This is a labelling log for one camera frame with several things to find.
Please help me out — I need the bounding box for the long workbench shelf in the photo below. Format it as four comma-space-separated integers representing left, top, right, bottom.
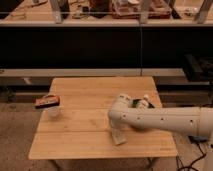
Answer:
0, 0, 213, 27

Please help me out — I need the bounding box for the orange black snack packet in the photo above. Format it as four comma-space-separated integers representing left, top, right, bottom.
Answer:
35, 94, 60, 109

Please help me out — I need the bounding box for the clear plastic cup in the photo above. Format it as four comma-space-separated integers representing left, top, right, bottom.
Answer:
46, 106, 61, 118

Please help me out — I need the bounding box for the white bottle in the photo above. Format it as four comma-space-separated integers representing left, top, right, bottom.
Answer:
138, 94, 149, 109

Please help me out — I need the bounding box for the green plate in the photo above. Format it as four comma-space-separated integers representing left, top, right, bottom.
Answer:
133, 99, 154, 108

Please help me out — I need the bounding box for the white sponge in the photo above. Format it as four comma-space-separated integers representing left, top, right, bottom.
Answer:
111, 129, 126, 145

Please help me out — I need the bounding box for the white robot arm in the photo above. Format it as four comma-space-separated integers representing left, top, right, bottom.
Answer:
108, 94, 213, 171

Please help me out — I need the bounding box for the wooden folding table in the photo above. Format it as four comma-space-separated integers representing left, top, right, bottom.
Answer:
28, 76, 178, 171

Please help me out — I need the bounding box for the blue black box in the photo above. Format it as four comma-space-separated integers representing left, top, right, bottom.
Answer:
188, 136, 207, 143

